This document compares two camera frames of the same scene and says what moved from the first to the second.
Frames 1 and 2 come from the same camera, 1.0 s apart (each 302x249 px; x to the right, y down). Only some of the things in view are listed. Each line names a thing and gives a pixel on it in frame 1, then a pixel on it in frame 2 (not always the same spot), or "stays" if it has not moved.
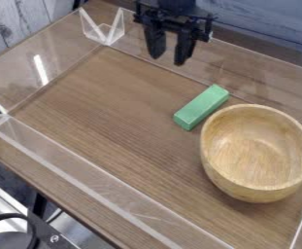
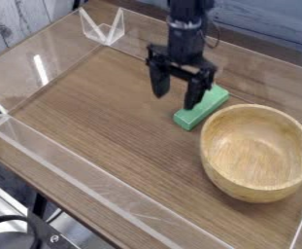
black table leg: x=39 y=205 stays
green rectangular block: x=200 y=107 stays
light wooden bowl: x=257 y=151 stays
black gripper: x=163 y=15 → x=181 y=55
